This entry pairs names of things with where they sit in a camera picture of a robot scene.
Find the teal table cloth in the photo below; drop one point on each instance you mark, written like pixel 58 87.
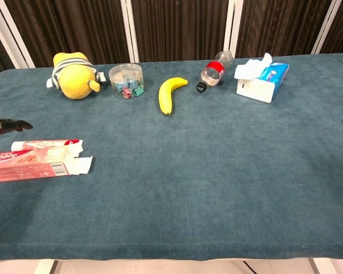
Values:
pixel 188 185

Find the blue white tissue pack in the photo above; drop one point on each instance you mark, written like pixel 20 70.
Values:
pixel 260 78

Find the yellow banana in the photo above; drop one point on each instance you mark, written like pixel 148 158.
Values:
pixel 168 94

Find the red Colgate toothpaste box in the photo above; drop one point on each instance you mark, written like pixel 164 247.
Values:
pixel 31 167

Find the dark folding screen with white frame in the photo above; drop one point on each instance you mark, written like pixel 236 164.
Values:
pixel 174 28

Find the yellow striped plush toy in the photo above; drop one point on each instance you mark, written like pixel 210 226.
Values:
pixel 73 77

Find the clear bottle with red label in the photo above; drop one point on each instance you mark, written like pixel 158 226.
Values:
pixel 212 74

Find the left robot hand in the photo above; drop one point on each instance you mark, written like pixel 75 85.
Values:
pixel 8 126

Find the clear jar of binder clips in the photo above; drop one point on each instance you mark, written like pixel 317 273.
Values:
pixel 126 81

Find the red white toothpaste tube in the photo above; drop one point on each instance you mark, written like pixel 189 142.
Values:
pixel 45 144

